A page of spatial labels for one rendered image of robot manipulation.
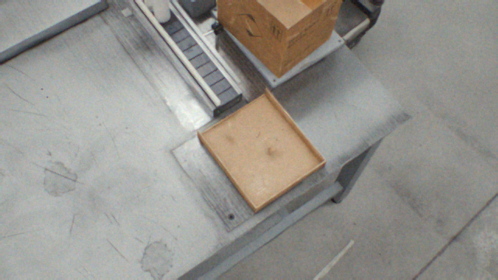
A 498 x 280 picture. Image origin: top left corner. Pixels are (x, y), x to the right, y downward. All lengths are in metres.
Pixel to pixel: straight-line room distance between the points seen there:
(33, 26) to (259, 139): 0.82
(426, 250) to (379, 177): 0.38
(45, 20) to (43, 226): 0.68
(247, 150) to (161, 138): 0.27
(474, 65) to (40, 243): 2.28
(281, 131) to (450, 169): 1.24
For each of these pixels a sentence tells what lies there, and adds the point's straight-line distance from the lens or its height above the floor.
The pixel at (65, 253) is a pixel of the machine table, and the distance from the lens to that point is 1.67.
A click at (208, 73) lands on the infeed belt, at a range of 1.78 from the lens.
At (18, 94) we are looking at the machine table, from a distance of 1.91.
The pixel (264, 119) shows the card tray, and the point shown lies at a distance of 1.76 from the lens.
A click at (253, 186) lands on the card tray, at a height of 0.83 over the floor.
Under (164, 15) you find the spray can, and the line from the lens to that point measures 1.87.
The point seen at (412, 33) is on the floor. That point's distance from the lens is 3.12.
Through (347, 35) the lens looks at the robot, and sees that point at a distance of 2.72.
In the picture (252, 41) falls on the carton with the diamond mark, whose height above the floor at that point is 0.92.
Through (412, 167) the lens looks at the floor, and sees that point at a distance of 2.74.
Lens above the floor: 2.40
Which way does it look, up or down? 65 degrees down
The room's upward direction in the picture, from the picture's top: 6 degrees clockwise
